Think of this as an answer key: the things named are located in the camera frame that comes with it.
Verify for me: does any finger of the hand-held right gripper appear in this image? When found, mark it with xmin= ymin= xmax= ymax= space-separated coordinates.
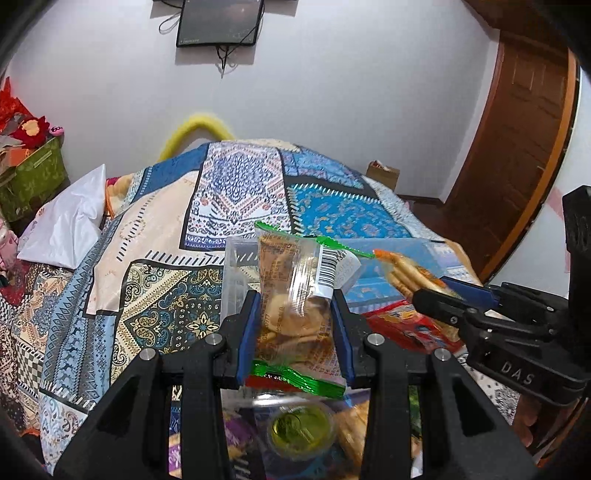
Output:
xmin=412 ymin=288 xmax=556 ymax=343
xmin=440 ymin=276 xmax=570 ymax=325

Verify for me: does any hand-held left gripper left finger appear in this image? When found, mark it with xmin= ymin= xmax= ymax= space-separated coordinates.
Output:
xmin=54 ymin=291 xmax=262 ymax=480

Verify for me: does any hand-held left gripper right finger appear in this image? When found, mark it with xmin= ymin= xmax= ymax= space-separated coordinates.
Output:
xmin=331 ymin=292 xmax=541 ymax=480

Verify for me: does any orange cracker packet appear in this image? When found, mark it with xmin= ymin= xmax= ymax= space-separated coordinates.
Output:
xmin=373 ymin=248 xmax=463 ymax=343

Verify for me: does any green-edged biscuit packet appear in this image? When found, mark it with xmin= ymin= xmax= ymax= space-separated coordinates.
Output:
xmin=250 ymin=221 xmax=376 ymax=400

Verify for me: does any clear plastic container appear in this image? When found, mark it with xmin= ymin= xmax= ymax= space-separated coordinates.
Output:
xmin=223 ymin=235 xmax=462 ymax=416

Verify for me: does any person's right hand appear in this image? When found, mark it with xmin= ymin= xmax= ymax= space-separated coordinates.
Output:
xmin=510 ymin=392 xmax=555 ymax=457

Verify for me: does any red snack packet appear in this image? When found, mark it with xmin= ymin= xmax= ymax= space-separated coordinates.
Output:
xmin=364 ymin=301 xmax=463 ymax=357

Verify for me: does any orange biscuit packet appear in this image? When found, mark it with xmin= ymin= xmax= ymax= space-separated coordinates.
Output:
xmin=335 ymin=401 xmax=371 ymax=468

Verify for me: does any green jelly cup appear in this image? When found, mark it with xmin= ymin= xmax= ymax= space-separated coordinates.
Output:
xmin=267 ymin=401 xmax=339 ymax=462

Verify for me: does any purple snack packet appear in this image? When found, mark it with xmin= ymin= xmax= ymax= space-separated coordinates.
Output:
xmin=169 ymin=401 xmax=266 ymax=480

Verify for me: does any patchwork printed blanket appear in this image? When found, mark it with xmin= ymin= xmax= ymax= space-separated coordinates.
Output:
xmin=0 ymin=137 xmax=522 ymax=480

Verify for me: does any cardboard box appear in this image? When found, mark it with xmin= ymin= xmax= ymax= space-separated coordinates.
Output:
xmin=366 ymin=160 xmax=401 ymax=191

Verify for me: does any brown wooden door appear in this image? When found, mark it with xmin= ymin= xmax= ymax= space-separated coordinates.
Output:
xmin=442 ymin=30 xmax=580 ymax=283

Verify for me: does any white pillow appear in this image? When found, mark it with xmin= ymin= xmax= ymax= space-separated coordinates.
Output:
xmin=17 ymin=163 xmax=107 ymax=269

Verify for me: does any pink printed cloth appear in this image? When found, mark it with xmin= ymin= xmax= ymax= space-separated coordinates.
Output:
xmin=0 ymin=219 xmax=20 ymax=274

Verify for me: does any green storage box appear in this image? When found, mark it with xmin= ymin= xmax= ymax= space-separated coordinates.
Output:
xmin=0 ymin=135 xmax=70 ymax=223

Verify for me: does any red plush toy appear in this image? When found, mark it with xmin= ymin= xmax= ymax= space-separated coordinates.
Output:
xmin=0 ymin=76 xmax=65 ymax=149

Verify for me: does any black cable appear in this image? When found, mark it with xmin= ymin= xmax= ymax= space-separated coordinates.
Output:
xmin=216 ymin=44 xmax=237 ymax=79

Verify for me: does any black wall screen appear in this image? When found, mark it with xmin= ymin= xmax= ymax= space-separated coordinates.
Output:
xmin=176 ymin=0 xmax=265 ymax=48

